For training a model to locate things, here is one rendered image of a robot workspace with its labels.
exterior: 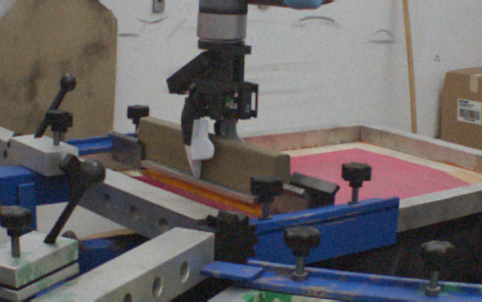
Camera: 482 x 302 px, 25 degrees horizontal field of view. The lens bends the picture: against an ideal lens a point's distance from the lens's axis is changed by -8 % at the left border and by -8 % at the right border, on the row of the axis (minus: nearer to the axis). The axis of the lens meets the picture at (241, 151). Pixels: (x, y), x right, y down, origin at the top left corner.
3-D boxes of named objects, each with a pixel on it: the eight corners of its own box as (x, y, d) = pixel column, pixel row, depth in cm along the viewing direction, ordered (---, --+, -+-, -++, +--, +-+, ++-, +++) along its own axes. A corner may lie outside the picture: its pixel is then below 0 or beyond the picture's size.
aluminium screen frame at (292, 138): (360, 138, 239) (361, 119, 239) (558, 190, 194) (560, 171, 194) (24, 178, 192) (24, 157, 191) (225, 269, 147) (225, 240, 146)
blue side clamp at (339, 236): (373, 236, 168) (377, 190, 167) (396, 243, 165) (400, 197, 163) (208, 269, 150) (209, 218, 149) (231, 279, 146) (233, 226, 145)
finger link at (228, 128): (239, 182, 177) (233, 123, 175) (216, 174, 182) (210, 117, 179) (255, 176, 179) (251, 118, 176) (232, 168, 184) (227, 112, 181)
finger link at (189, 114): (182, 145, 175) (192, 87, 174) (176, 143, 176) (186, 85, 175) (207, 147, 178) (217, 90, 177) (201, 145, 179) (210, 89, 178)
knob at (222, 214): (230, 257, 142) (231, 199, 141) (258, 269, 138) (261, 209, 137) (180, 266, 138) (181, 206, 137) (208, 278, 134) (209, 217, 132)
